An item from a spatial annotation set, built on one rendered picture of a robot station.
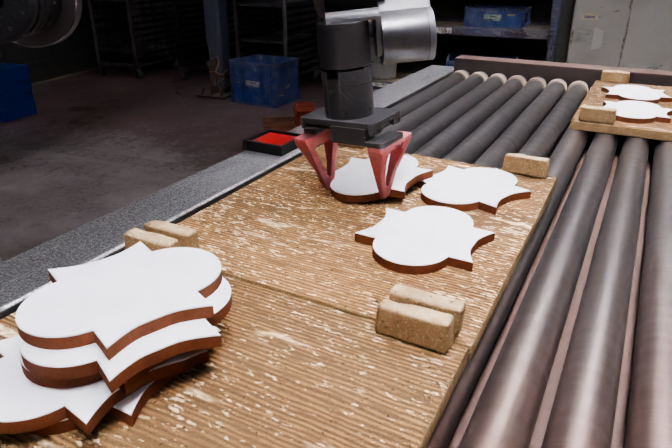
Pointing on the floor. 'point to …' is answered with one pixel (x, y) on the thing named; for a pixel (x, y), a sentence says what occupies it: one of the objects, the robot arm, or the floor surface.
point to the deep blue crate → (265, 80)
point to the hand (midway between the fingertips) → (356, 185)
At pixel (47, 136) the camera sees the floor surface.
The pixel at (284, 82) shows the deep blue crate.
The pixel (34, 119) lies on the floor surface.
